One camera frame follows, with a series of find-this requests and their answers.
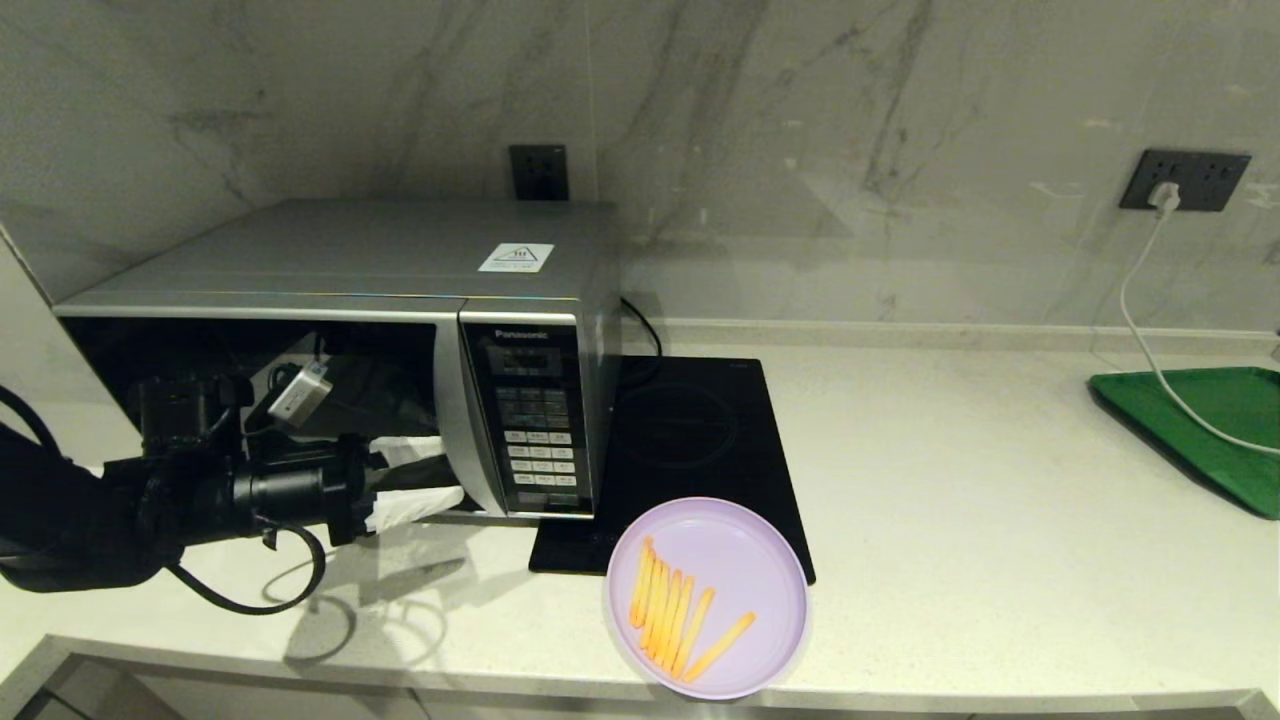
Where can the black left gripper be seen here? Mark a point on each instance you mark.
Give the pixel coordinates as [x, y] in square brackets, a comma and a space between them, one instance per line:
[300, 490]

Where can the lilac round plate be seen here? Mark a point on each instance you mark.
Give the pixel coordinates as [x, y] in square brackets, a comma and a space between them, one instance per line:
[740, 560]

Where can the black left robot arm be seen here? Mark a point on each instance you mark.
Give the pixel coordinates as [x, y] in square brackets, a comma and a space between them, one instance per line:
[90, 520]

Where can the black microwave control panel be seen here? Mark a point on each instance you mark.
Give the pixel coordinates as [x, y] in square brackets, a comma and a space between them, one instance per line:
[530, 400]

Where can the silver Panasonic microwave oven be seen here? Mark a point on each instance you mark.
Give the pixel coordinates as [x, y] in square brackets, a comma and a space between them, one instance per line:
[350, 250]

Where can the white warning sticker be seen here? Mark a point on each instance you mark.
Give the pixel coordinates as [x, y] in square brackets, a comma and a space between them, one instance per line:
[516, 258]

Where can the orange french fry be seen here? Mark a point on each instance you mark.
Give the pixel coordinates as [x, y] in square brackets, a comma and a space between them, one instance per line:
[693, 630]
[720, 647]
[660, 605]
[640, 580]
[651, 595]
[681, 615]
[671, 610]

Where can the black induction cooktop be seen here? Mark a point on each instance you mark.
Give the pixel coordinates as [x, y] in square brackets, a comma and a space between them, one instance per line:
[700, 430]

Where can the white power plug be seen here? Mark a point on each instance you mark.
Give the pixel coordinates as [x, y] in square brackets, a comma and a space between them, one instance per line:
[1163, 198]

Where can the green plastic tray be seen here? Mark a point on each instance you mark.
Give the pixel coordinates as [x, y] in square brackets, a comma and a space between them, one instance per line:
[1230, 440]

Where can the small black wall socket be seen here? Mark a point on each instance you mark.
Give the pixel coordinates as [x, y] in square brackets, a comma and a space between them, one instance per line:
[539, 172]

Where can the wide black wall socket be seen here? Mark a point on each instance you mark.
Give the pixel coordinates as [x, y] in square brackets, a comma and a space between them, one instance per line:
[1215, 180]

